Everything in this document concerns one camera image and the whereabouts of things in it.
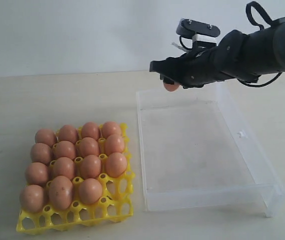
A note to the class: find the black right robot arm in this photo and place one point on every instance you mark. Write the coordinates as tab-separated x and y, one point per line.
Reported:
240	56

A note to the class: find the yellow plastic egg tray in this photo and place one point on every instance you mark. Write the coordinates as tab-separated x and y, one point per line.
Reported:
114	205

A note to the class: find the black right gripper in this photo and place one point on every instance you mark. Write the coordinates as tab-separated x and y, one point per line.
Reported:
190	70

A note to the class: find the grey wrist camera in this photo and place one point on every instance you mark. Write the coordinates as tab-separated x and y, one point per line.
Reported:
201	34

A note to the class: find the brown egg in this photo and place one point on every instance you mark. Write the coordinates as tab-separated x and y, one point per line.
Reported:
61	191
115	164
88	146
90	130
90	191
171	87
90	167
33	198
64	166
114	144
41	153
68	133
37	173
111	128
45	136
65	149

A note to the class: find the clear plastic storage box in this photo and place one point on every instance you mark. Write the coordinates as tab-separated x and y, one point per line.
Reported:
196	150

